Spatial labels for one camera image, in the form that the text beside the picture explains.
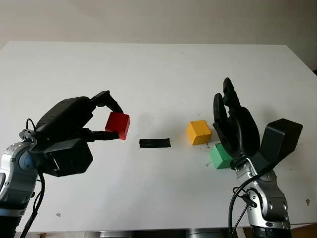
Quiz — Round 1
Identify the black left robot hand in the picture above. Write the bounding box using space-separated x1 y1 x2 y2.
33 90 124 147

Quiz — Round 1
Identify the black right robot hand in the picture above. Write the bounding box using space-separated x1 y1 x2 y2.
212 77 261 171

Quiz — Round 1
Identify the green wooden block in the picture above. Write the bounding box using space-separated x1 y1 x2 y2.
208 143 235 170

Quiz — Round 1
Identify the yellow wooden block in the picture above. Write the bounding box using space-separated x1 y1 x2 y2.
186 119 213 146

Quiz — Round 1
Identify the red wooden block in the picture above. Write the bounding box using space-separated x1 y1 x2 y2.
105 112 131 141

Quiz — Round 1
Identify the black tape strip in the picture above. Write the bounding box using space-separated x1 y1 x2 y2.
139 138 172 149

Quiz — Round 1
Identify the grey robot torso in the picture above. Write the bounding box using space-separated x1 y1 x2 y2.
99 228 225 238

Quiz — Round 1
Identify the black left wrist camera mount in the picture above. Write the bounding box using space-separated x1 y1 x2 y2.
31 137 94 178

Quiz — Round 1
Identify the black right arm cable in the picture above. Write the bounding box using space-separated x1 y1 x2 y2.
228 158 276 238

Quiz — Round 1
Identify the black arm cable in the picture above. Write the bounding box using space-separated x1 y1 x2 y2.
19 118 47 238
228 158 276 238

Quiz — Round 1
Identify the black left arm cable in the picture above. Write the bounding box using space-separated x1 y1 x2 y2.
19 118 47 238

